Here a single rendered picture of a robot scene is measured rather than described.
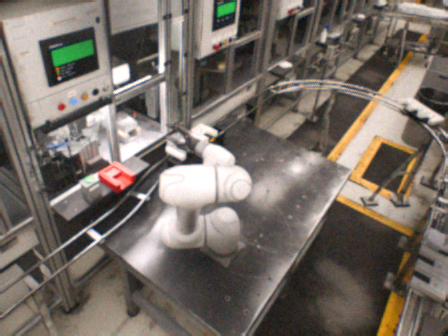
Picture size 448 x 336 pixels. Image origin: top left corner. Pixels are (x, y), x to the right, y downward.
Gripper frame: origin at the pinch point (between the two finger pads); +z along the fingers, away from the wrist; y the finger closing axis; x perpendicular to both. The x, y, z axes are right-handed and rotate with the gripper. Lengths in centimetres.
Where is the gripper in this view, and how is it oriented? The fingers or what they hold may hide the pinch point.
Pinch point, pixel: (170, 132)
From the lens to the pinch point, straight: 196.8
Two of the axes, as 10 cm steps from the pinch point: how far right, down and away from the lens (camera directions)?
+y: 0.8, -8.1, -5.8
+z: -8.1, -3.9, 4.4
